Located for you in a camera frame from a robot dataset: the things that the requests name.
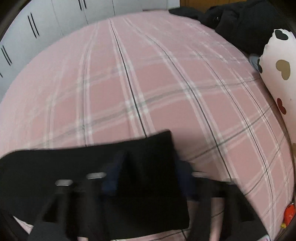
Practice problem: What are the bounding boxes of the black pants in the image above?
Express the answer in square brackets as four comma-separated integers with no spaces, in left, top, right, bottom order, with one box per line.
[1,131,190,240]

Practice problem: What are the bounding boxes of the black clothing pile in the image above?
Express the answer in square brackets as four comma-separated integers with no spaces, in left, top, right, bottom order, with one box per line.
[169,1,290,55]

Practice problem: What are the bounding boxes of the red and yellow toy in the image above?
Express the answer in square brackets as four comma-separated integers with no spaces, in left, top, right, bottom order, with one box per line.
[281,203,295,229]

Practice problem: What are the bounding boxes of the pink plaid bed sheet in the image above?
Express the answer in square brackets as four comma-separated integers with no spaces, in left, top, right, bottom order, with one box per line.
[1,11,294,240]

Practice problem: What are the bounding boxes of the white heart-print pillow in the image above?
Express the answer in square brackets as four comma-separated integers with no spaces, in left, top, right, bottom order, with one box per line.
[257,29,296,130]

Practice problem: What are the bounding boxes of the brown wooden headboard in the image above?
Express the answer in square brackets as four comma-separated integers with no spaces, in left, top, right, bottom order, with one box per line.
[180,0,235,13]

